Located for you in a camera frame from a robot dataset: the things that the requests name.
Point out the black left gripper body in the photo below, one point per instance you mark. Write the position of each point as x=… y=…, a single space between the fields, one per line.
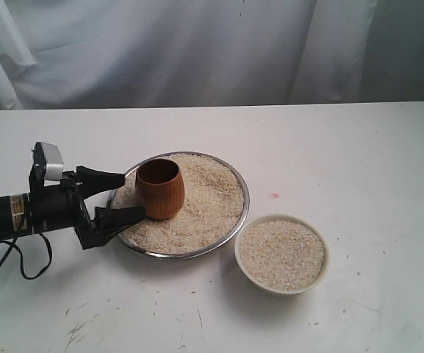
x=61 y=206

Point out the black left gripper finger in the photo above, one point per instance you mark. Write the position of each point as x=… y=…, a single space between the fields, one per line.
x=93 y=182
x=109 y=222

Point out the brown wooden cup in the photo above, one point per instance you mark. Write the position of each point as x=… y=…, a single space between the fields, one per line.
x=159 y=188

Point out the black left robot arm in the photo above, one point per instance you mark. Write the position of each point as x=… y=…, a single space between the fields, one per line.
x=15 y=217

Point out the large metal rice plate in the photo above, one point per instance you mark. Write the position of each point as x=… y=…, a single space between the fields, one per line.
x=215 y=208

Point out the white ceramic rice bowl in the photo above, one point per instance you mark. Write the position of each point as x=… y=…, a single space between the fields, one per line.
x=282 y=255

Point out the white backdrop cloth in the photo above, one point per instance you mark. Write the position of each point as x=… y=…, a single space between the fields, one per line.
x=115 y=54

